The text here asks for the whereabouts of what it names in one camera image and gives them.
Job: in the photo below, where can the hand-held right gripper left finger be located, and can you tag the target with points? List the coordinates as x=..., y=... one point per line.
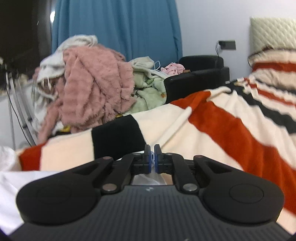
x=150, y=162

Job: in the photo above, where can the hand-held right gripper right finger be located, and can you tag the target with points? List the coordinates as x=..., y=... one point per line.
x=157, y=162

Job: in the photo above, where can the striped fleece blanket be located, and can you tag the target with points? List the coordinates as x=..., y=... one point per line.
x=208, y=129

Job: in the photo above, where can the pale green blanket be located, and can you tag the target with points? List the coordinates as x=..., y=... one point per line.
x=148, y=97

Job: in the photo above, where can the pink fluffy blanket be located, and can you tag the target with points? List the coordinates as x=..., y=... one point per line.
x=92, y=88

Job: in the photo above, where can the small pink cloth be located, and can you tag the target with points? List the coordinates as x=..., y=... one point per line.
x=173, y=68

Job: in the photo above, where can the black armchair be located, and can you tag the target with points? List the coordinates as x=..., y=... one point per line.
x=198, y=76

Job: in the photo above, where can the blue curtain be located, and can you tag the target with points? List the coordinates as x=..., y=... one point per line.
x=120, y=27

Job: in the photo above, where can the grey white garment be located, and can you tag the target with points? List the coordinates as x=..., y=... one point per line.
x=53, y=60

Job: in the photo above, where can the garment steamer stand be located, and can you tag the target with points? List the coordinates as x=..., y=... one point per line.
x=19, y=109

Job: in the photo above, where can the striped fleece pillow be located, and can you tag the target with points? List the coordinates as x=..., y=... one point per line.
x=275, y=69

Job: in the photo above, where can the cream quilted headboard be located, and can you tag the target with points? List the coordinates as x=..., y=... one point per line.
x=272, y=32

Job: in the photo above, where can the dark window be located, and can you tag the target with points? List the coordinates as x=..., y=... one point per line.
x=23, y=27

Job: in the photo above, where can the black wall socket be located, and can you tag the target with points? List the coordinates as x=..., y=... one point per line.
x=227, y=44

